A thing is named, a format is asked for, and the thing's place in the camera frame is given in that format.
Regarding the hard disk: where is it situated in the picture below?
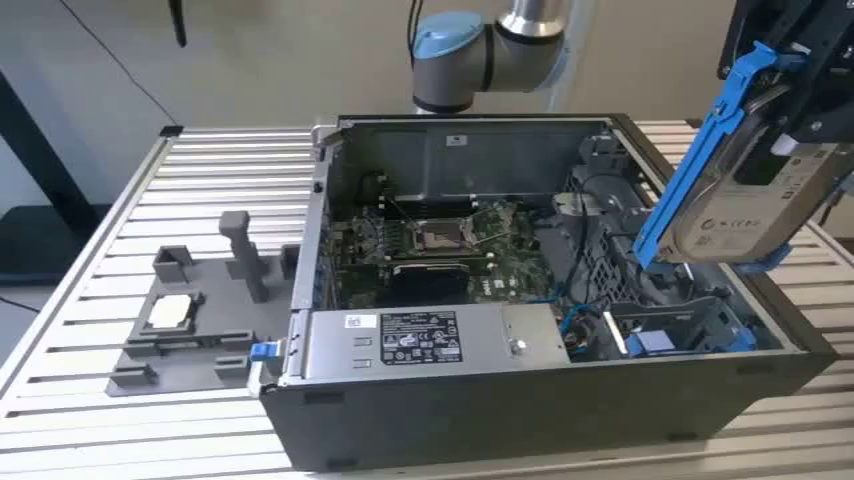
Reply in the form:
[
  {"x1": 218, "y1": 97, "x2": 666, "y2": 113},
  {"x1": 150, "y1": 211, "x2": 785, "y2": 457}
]
[{"x1": 631, "y1": 42, "x2": 854, "y2": 276}]

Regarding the grey disk bay cage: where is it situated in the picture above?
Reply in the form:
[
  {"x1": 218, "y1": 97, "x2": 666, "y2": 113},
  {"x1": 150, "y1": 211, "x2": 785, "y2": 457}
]
[{"x1": 537, "y1": 132, "x2": 736, "y2": 312}]

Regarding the green motherboard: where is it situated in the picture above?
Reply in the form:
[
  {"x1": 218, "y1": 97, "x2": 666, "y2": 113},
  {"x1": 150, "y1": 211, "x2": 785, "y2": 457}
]
[{"x1": 326, "y1": 198, "x2": 561, "y2": 309}]

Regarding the CPU socket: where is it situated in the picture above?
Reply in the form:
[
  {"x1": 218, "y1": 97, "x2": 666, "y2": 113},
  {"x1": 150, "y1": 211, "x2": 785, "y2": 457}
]
[{"x1": 406, "y1": 217, "x2": 479, "y2": 254}]

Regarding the black open PC case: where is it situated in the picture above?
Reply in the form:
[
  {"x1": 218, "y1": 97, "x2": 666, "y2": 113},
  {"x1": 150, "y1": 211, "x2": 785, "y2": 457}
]
[{"x1": 246, "y1": 113, "x2": 840, "y2": 474}]

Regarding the silver power supply unit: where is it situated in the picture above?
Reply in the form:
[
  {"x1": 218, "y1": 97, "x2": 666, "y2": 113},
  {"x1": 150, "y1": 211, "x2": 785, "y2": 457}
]
[{"x1": 291, "y1": 303, "x2": 573, "y2": 389}]

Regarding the black hanging antenna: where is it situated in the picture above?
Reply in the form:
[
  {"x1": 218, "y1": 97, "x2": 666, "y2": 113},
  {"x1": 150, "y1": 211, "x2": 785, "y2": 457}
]
[{"x1": 166, "y1": 0, "x2": 190, "y2": 49}]

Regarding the grey parts rack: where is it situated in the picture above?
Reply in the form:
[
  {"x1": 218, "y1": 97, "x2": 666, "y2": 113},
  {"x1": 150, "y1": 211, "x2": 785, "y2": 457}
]
[{"x1": 106, "y1": 210, "x2": 306, "y2": 399}]

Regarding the silver CPU chip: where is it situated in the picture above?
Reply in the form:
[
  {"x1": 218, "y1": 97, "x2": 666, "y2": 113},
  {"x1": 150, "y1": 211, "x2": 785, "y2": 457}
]
[{"x1": 147, "y1": 295, "x2": 196, "y2": 329}]

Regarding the black desk stand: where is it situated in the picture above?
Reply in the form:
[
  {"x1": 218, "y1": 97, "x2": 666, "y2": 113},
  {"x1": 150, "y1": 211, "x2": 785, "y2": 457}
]
[{"x1": 0, "y1": 69, "x2": 112, "y2": 287}]

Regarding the silver metal bracket block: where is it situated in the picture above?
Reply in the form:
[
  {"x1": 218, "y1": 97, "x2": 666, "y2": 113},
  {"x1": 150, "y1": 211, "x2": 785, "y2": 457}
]
[{"x1": 553, "y1": 193, "x2": 603, "y2": 217}]

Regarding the long black case cable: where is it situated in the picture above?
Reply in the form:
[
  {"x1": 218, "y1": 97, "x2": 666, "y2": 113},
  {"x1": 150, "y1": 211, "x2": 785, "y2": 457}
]
[{"x1": 574, "y1": 174, "x2": 643, "y2": 304}]

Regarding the blue wire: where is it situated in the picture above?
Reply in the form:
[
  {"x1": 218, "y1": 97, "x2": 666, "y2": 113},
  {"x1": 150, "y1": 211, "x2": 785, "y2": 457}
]
[{"x1": 555, "y1": 297, "x2": 606, "y2": 333}]

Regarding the black arm base cable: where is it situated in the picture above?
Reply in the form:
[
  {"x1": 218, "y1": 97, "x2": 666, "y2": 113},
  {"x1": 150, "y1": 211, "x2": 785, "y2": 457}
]
[{"x1": 406, "y1": 0, "x2": 429, "y2": 57}]

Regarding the thin black wall cable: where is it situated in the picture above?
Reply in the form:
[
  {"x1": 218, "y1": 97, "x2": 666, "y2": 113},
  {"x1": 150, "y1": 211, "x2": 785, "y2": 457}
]
[{"x1": 58, "y1": 0, "x2": 186, "y2": 130}]

